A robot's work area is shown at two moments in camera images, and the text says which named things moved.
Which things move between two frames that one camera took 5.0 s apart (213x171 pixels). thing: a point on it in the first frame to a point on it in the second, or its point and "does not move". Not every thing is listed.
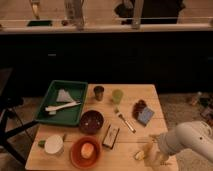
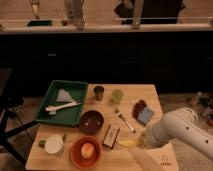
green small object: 41,143 does not move
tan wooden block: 111,136 does not move
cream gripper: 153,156 to 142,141
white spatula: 53,109 does not move
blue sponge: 145,115 does not move
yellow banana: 140,155 to 127,142
